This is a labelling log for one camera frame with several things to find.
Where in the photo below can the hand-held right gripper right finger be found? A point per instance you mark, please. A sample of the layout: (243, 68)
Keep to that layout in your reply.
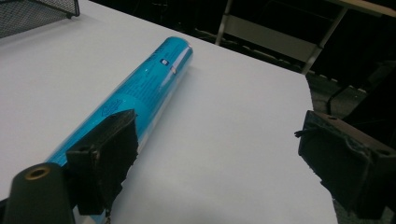
(339, 168)

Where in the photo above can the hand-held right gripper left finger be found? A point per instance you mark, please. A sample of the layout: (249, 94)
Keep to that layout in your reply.
(106, 161)

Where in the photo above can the blue cylindrical tube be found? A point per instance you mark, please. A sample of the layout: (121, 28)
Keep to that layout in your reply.
(146, 90)

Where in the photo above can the black mesh metal basket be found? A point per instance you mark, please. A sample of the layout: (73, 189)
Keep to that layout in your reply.
(29, 14)

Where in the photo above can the grey metal frame stand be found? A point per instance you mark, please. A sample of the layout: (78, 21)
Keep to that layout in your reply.
(274, 37)

